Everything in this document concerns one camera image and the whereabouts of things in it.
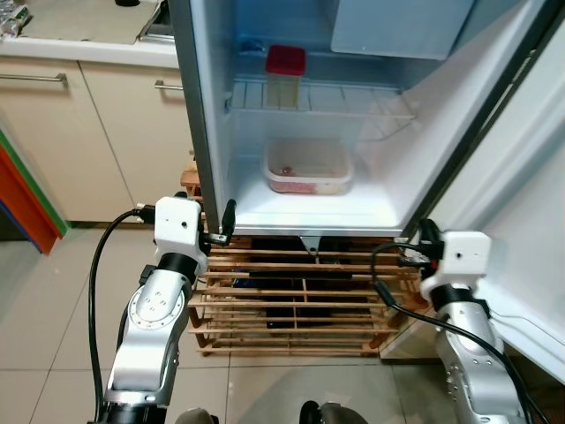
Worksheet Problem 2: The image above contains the clear plastic food container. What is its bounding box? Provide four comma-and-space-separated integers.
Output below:
263, 137, 356, 197

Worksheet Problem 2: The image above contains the silver small fridge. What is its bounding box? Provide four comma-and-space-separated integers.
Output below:
168, 0, 548, 241

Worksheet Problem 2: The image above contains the white small fridge door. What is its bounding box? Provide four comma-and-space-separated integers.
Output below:
415, 0, 565, 382

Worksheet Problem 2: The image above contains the wooden slatted rack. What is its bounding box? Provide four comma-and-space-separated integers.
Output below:
181, 159, 425, 359

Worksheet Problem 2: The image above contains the beige kitchen cabinet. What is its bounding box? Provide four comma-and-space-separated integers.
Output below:
0, 35, 201, 226

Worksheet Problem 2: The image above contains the red-lidded clear jar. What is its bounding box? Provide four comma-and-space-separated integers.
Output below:
265, 44, 307, 111

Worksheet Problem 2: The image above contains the grey robot left leg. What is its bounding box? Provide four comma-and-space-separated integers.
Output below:
172, 408, 219, 424

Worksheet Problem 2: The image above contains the grey robot leg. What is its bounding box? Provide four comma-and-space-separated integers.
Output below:
298, 400, 372, 424
172, 408, 219, 424

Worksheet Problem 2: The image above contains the grey robot right leg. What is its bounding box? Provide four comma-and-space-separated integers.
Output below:
298, 400, 372, 424

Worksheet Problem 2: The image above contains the green flat board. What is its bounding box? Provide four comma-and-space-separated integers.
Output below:
0, 128, 71, 235

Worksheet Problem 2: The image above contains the orange flat board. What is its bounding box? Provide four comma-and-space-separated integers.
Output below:
0, 141, 63, 255

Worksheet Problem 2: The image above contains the pale blue freezer flap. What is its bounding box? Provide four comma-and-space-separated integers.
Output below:
329, 0, 478, 61

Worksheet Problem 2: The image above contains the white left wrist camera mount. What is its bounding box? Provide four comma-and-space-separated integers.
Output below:
154, 197, 207, 257

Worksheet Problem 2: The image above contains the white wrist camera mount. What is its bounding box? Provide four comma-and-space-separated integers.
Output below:
440, 231, 492, 289
154, 197, 207, 257

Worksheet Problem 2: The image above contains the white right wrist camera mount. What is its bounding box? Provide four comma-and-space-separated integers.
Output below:
440, 231, 492, 289

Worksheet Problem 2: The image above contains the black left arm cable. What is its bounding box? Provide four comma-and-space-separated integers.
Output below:
87, 205, 158, 424

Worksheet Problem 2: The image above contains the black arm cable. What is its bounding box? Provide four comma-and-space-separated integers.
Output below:
369, 240, 541, 424
87, 205, 158, 424

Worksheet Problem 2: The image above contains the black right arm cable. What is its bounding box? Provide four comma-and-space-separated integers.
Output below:
369, 240, 541, 424

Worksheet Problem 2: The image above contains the white wire fridge shelf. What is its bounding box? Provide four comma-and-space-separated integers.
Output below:
225, 78, 418, 120

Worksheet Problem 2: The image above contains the long silver drawer handle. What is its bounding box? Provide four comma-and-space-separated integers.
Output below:
0, 72, 69, 87

